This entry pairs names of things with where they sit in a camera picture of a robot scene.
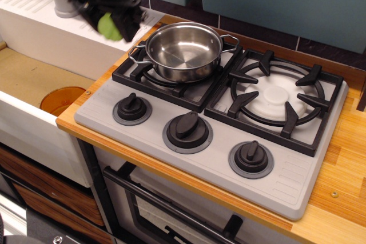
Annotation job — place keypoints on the black right burner grate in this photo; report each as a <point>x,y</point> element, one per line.
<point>284,102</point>

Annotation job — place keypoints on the wooden drawer front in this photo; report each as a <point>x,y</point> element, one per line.
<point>54,196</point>

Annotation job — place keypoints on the grey toy stove top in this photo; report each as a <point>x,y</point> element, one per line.
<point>285,191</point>

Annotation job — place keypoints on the white toy sink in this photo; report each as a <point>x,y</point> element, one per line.
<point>41,52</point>

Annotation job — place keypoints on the orange plastic drain plate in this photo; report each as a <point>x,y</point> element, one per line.
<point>59,100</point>

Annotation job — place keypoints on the black burner grate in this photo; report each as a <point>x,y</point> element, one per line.
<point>284,102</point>
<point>193,96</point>

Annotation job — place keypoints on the black stove knob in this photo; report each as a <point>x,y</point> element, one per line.
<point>132,110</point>
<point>188,133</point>
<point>251,160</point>

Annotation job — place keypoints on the black left stove knob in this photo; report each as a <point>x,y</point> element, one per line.
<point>132,110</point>

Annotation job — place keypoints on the green toy cauliflower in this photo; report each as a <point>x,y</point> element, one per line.
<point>108,29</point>

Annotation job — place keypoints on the black middle stove knob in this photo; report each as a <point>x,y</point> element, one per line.
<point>188,133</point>

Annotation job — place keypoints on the black right stove knob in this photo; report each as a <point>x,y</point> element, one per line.
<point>251,160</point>

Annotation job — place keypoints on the black left burner grate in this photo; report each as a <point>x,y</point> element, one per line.
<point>193,96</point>

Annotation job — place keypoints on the oven door with black handle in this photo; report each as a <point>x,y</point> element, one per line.
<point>160,211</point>

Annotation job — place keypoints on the stainless steel pot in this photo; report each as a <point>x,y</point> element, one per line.
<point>184,52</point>

